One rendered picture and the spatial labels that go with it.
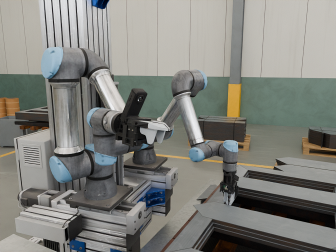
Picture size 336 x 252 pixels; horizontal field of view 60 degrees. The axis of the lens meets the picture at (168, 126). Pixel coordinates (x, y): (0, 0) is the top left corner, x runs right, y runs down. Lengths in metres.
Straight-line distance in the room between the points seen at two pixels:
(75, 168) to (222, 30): 7.60
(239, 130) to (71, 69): 4.88
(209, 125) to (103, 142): 4.95
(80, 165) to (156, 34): 7.98
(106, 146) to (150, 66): 8.15
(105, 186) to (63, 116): 0.36
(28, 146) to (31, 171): 0.14
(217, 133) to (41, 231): 4.79
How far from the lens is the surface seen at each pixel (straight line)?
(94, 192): 1.34
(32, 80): 11.71
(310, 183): 2.19
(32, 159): 1.72
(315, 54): 8.44
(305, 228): 1.58
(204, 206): 1.64
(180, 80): 1.50
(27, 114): 4.89
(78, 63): 1.19
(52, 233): 1.41
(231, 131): 5.83
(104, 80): 1.19
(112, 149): 1.00
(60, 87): 1.19
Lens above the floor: 1.62
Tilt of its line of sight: 12 degrees down
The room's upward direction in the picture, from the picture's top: straight up
